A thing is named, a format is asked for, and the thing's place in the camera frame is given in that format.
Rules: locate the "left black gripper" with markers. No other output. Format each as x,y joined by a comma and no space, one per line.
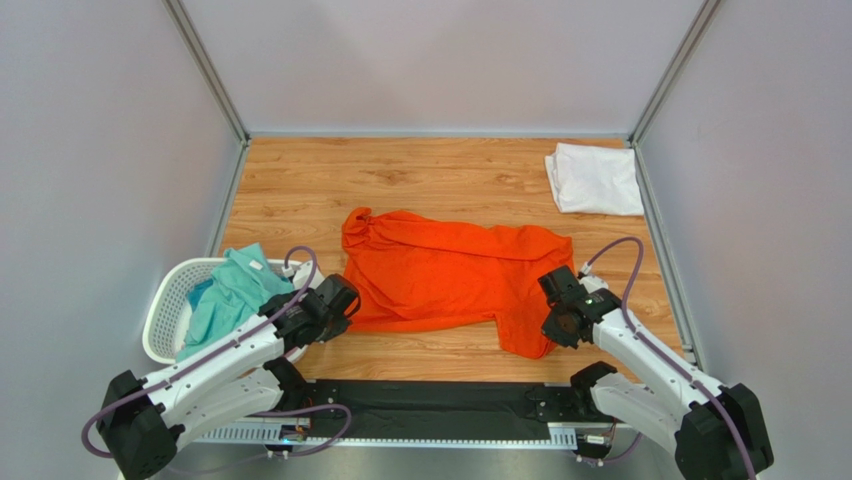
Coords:
340,323

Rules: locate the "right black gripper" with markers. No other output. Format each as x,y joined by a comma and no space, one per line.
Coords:
555,292

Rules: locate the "orange t-shirt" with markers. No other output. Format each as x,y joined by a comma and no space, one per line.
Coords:
415,274

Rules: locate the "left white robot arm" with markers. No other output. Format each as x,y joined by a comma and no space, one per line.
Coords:
144,422

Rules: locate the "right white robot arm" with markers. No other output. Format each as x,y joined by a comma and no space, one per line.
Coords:
712,431

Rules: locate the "teal t-shirt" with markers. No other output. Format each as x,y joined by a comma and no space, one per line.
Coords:
238,287

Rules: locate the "folded white t-shirt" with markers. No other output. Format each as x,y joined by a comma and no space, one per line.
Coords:
594,180

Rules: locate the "white laundry basket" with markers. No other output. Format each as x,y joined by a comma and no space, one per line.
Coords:
168,317

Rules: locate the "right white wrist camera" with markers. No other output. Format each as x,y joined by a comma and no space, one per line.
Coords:
589,280

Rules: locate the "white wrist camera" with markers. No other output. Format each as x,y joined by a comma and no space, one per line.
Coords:
589,280
300,274

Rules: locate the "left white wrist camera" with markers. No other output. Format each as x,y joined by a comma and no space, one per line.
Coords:
300,274

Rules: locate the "aluminium rail frame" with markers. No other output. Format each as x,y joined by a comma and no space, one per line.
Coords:
286,434

